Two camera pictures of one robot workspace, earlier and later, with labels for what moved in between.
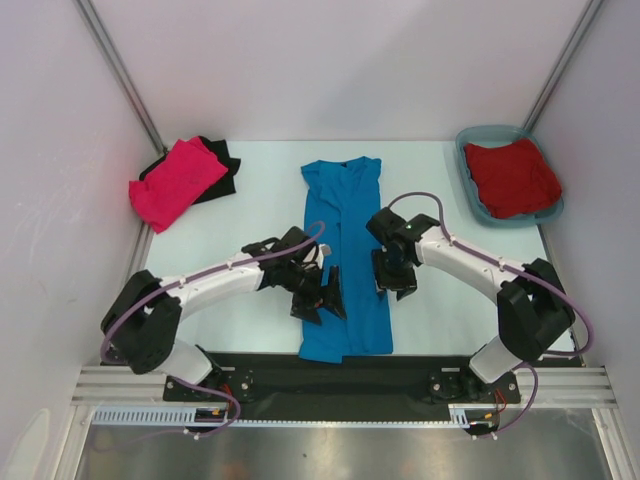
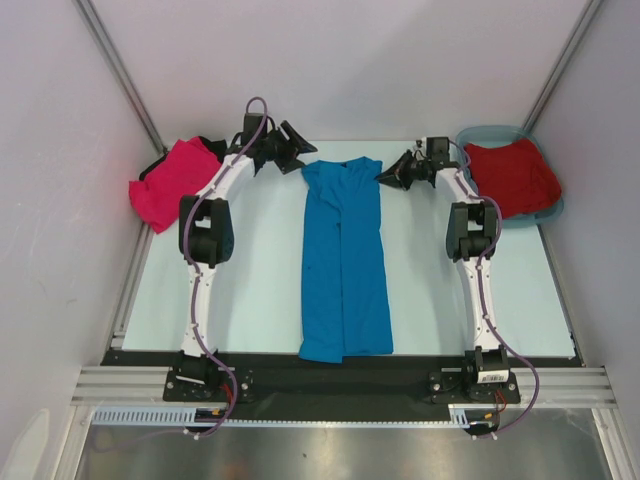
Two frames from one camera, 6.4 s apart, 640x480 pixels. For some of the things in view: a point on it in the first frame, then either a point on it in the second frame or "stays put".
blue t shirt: x=341 y=199 stays put
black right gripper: x=405 y=285 to x=400 y=169
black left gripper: x=328 y=296 to x=289 y=162
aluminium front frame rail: x=542 y=385 stays put
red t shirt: x=512 y=179 stays put
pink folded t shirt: x=177 y=185 stays put
